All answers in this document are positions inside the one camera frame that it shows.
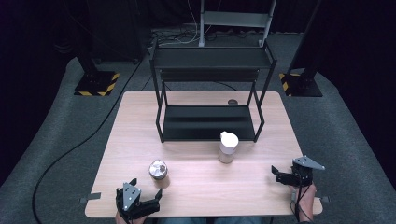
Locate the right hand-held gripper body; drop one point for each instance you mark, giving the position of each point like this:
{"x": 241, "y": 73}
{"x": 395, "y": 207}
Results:
{"x": 303, "y": 174}

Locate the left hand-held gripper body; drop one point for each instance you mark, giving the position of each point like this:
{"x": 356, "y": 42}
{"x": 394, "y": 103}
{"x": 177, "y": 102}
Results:
{"x": 130, "y": 199}

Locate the black metal shelf rack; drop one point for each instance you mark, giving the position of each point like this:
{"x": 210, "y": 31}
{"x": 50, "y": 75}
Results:
{"x": 205, "y": 124}

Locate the person's left hand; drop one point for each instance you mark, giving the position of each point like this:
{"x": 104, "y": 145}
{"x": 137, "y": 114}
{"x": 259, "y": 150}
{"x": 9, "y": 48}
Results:
{"x": 130, "y": 222}

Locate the person's right hand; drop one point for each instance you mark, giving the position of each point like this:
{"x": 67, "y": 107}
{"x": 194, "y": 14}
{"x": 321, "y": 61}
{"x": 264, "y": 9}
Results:
{"x": 308, "y": 202}

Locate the grey tape strip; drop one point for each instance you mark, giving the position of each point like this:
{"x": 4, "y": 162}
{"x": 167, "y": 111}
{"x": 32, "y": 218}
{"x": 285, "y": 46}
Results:
{"x": 324, "y": 198}
{"x": 92, "y": 196}

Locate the grey metal stand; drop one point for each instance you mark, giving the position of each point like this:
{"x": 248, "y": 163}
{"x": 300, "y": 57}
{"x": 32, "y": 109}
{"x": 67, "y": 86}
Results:
{"x": 235, "y": 18}

